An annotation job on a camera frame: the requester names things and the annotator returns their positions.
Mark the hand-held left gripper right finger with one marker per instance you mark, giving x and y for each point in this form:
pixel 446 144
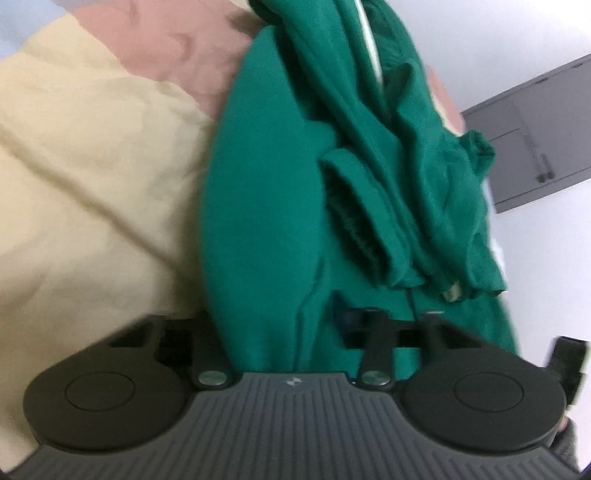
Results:
pixel 348 323

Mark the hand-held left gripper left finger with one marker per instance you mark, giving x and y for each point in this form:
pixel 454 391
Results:
pixel 203 350

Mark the green hoodie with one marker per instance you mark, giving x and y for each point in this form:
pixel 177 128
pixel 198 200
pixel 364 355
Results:
pixel 258 207

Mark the person's right forearm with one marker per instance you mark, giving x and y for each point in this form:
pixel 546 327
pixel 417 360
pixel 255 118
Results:
pixel 565 450

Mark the patchwork bed quilt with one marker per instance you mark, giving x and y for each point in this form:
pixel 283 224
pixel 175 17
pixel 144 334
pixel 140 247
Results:
pixel 92 161

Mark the grey door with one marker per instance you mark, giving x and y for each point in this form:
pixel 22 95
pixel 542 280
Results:
pixel 508 138

